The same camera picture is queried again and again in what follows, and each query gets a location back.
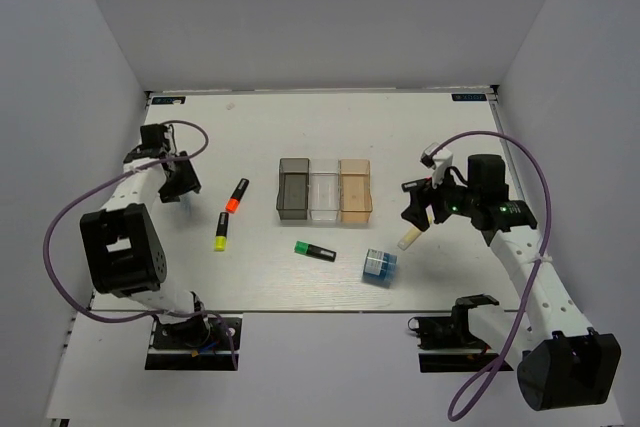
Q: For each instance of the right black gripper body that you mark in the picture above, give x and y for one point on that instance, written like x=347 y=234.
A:
x=447 y=199

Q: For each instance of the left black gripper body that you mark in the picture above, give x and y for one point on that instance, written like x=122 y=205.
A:
x=180 y=182

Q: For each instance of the cream eraser stick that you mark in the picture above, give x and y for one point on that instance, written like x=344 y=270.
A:
x=409 y=238

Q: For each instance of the orange cap highlighter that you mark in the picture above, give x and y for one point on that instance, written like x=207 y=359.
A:
x=237 y=195

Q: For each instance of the yellow cap highlighter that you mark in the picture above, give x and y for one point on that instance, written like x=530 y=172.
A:
x=220 y=240

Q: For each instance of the blue staple box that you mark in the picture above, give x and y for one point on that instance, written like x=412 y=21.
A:
x=379 y=268

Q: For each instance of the green cap highlighter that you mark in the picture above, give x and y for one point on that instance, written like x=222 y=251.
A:
x=313 y=251

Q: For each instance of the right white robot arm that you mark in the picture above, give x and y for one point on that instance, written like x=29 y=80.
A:
x=560 y=360

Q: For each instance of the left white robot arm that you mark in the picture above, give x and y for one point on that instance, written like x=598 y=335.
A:
x=124 y=253

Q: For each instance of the left blue table label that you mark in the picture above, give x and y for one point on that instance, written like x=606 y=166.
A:
x=168 y=100

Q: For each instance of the blue table label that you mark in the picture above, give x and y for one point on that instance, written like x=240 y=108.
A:
x=168 y=100
x=469 y=97

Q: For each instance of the orange translucent plastic bin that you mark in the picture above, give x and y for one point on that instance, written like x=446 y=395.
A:
x=356 y=203

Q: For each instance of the right blue table label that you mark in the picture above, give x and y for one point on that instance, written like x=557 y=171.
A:
x=469 y=97

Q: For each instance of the dark grey plastic bin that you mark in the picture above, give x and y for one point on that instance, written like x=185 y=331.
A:
x=292 y=203

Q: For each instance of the clear plastic bin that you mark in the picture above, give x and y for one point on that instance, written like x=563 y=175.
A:
x=324 y=191

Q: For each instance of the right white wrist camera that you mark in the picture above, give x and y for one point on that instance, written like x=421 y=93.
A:
x=438 y=159

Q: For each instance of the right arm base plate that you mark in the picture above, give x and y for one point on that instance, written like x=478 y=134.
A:
x=442 y=350

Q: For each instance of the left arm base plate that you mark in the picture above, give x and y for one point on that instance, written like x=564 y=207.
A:
x=189 y=347

